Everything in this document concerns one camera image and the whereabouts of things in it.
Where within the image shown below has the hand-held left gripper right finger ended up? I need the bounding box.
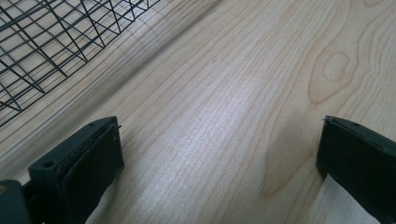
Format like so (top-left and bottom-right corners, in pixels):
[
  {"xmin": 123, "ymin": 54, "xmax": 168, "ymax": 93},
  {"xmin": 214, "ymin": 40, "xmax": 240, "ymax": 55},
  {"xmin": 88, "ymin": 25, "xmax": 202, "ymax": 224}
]
[{"xmin": 316, "ymin": 115, "xmax": 396, "ymax": 224}]

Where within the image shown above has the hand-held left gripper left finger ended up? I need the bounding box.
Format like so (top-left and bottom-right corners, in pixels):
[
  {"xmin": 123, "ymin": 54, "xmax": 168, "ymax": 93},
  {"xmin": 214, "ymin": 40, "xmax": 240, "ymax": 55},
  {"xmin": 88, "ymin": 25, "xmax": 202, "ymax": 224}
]
[{"xmin": 28, "ymin": 116, "xmax": 125, "ymax": 224}]

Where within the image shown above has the black wire basket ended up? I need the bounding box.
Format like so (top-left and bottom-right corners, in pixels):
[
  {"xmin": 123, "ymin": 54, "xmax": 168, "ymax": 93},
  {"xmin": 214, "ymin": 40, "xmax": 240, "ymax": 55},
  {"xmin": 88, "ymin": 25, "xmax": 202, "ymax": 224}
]
[{"xmin": 0, "ymin": 0, "xmax": 162, "ymax": 129}]

